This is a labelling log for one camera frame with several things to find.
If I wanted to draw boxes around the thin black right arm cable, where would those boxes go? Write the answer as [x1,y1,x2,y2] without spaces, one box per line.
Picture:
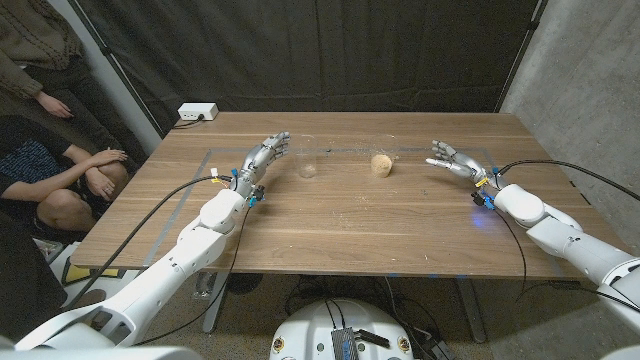
[489,205,640,314]

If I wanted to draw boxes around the seated person blue patterned shirt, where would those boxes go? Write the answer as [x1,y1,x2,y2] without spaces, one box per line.
[0,115,130,236]

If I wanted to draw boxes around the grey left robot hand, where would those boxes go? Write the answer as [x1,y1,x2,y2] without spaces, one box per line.
[232,130,292,199]

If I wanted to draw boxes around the black backdrop stand pole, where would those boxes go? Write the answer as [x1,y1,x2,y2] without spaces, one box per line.
[68,0,165,140]
[493,0,549,114]

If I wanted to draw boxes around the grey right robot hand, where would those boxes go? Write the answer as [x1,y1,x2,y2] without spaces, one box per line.
[425,139,497,191]

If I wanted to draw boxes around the sugar-filled clear plastic cup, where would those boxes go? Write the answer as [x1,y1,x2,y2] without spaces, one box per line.
[368,135,397,180]

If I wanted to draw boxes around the white table leg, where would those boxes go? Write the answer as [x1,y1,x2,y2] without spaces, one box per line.
[202,272,231,334]
[457,277,487,344]

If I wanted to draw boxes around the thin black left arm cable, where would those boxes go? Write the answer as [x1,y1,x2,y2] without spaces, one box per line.
[132,202,254,347]

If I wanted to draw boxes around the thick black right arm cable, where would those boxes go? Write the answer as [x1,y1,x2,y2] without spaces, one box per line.
[493,158,640,202]

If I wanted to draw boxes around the white power strip box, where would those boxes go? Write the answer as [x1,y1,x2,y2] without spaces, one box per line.
[177,102,220,122]

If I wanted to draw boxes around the black floor fan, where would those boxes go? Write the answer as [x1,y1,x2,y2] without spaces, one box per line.
[227,272,265,296]

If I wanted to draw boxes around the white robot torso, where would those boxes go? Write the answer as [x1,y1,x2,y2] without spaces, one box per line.
[268,298,414,360]

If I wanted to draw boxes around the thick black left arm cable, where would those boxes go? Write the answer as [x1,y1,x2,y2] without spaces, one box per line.
[62,173,235,311]

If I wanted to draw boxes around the black backdrop curtain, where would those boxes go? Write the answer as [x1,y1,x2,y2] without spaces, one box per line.
[74,0,544,114]

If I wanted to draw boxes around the floral patterned cloth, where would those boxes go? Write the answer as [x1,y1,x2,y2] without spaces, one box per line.
[32,237,62,257]

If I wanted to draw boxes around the yellow and black floor object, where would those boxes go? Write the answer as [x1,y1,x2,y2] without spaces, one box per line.
[60,263,122,282]

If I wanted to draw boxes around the black power strip cable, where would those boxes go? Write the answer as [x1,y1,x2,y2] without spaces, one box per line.
[172,114,206,130]

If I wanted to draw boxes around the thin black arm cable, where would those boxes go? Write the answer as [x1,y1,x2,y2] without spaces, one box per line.
[489,205,640,314]
[132,202,254,347]

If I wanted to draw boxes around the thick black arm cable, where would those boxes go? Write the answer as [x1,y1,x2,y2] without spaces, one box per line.
[62,173,235,311]
[493,158,640,202]

